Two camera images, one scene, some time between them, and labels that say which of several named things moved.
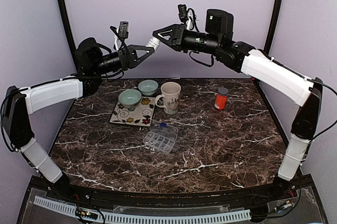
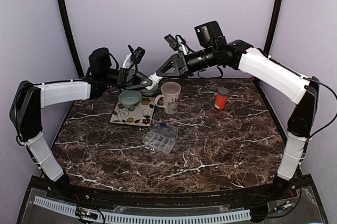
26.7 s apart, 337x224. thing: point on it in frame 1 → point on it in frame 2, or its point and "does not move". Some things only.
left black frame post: x=64 y=20 does not move
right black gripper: x=175 y=41 → x=179 y=63
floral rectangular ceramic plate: x=140 y=115 does not move
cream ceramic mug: x=170 y=92 does not move
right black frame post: x=276 y=13 does not move
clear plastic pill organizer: x=161 y=136 does not move
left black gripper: x=131 y=60 → x=125 y=78
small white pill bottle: x=154 y=42 → x=155 y=80
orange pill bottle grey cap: x=221 y=98 does not move
